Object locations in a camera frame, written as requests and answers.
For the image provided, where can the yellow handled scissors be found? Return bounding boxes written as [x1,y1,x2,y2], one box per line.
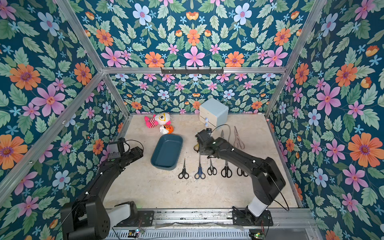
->
[194,144,200,153]

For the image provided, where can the slim black scissors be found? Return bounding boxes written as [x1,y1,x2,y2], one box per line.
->
[207,159,218,176]

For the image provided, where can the blue handled scissors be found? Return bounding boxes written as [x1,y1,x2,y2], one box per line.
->
[194,155,206,180]

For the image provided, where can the teal plastic storage box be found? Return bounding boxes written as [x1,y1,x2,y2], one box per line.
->
[151,134,183,171]

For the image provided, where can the beige handled kitchen scissors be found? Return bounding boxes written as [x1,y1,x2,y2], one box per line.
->
[234,126,245,150]

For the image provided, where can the large black scissors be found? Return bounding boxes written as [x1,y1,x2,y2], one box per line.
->
[221,161,233,178]

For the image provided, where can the small black scissors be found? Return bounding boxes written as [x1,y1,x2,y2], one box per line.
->
[178,159,190,180]

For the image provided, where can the black oval handle scissors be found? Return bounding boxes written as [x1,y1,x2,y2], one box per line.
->
[237,168,249,177]

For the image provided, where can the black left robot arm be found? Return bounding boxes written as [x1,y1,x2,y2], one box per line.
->
[61,138,144,240]

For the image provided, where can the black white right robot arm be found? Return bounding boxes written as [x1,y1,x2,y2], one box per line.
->
[196,129,286,217]

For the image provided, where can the light blue drawer cabinet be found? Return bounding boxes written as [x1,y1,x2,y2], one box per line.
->
[199,98,229,129]

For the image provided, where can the orange white plush toy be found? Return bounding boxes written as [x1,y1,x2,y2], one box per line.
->
[159,125,174,135]

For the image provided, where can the pink white plush fish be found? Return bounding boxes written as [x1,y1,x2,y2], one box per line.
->
[144,113,172,129]

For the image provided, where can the white ventilation grille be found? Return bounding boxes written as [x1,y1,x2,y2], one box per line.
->
[106,229,251,240]

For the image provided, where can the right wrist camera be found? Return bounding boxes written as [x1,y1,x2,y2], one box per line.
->
[196,128,212,145]

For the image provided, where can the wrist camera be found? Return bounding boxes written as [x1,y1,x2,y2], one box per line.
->
[108,138,126,161]
[196,128,212,145]

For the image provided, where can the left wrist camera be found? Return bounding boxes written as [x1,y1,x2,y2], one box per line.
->
[108,138,126,161]

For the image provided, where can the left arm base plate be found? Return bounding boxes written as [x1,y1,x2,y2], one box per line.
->
[117,210,155,228]

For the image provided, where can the black hook rail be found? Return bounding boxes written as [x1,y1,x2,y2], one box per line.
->
[160,67,225,75]

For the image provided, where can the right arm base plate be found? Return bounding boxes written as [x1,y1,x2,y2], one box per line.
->
[232,206,274,227]

